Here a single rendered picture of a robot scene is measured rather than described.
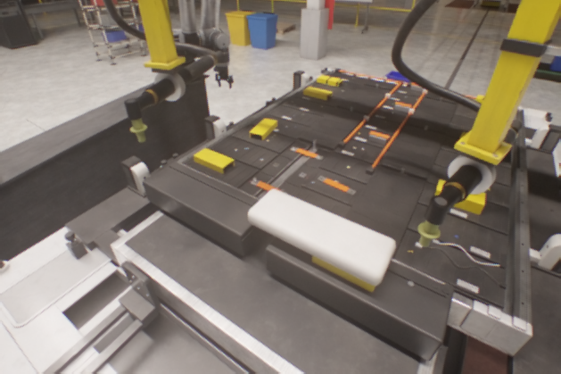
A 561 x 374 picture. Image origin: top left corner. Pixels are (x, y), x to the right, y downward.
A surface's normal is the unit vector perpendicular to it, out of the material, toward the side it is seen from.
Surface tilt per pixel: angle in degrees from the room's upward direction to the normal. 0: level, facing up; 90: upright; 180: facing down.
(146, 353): 0
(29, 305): 0
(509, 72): 90
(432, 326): 0
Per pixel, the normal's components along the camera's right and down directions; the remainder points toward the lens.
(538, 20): -0.74, 0.38
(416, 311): 0.00, -0.82
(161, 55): -0.28, 0.55
